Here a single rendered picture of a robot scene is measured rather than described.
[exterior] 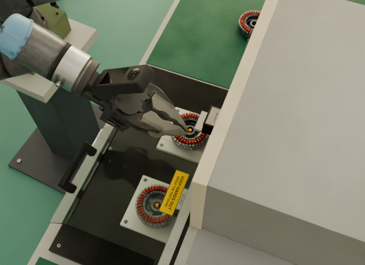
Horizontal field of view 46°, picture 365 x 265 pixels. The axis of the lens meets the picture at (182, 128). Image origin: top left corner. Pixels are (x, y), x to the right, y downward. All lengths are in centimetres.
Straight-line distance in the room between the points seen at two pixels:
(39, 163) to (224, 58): 110
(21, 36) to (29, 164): 145
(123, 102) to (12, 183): 147
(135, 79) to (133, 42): 182
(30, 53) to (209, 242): 45
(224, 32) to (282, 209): 101
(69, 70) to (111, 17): 191
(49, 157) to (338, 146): 168
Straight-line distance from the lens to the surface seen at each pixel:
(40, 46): 76
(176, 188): 87
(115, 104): 75
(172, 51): 147
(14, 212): 212
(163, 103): 78
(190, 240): 78
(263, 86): 69
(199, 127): 114
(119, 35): 255
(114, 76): 74
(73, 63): 75
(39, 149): 219
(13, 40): 77
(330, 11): 83
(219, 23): 155
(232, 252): 78
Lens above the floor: 187
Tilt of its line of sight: 60 degrees down
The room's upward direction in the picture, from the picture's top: straight up
